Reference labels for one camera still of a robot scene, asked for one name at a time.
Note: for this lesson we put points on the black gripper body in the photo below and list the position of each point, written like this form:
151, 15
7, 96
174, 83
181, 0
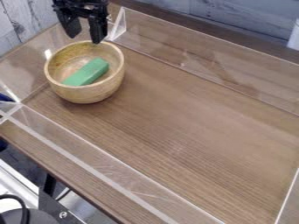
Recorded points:
70, 9

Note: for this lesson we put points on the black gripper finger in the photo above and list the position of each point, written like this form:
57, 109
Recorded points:
70, 22
98, 28

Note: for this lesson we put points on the light wooden bowl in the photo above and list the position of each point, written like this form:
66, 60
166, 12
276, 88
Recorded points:
69, 59

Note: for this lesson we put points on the green rectangular block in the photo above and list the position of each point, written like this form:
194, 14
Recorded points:
89, 73

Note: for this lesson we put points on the blue object at left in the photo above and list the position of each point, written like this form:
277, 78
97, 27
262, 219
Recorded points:
6, 98

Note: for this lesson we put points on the white object at right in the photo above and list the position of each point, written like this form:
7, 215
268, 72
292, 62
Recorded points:
294, 38

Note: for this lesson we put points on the black table leg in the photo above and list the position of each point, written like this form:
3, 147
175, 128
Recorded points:
50, 185

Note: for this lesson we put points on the clear acrylic front barrier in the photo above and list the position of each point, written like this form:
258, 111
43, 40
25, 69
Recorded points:
117, 149

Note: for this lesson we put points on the clear acrylic corner bracket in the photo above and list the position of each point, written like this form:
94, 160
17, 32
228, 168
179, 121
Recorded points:
117, 25

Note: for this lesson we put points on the grey metal bracket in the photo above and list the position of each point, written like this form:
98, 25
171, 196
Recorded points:
53, 207

